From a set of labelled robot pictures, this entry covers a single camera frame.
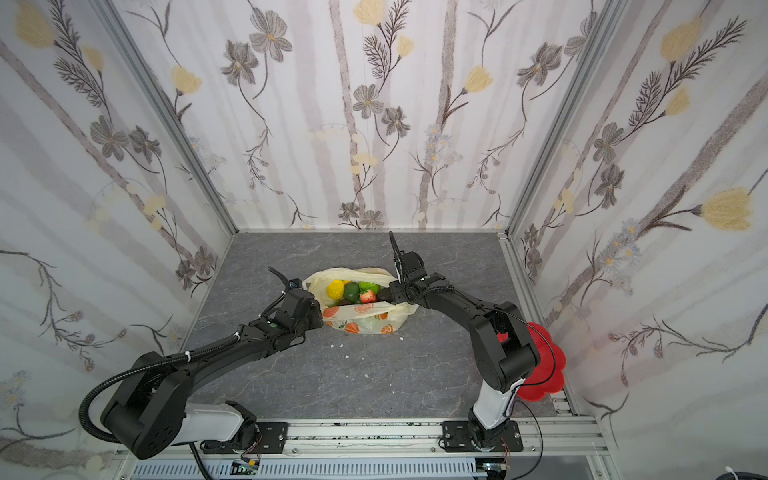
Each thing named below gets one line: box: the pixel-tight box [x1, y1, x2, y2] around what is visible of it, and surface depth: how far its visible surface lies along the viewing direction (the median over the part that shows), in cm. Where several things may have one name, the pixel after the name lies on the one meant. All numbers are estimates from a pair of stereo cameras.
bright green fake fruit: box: [359, 281, 381, 294], surface depth 100 cm
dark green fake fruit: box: [344, 282, 361, 303], surface depth 100 cm
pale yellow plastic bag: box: [302, 267, 419, 335], surface depth 93 cm
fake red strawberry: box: [360, 290, 377, 303], surface depth 97 cm
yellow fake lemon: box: [327, 279, 352, 300], surface depth 99 cm
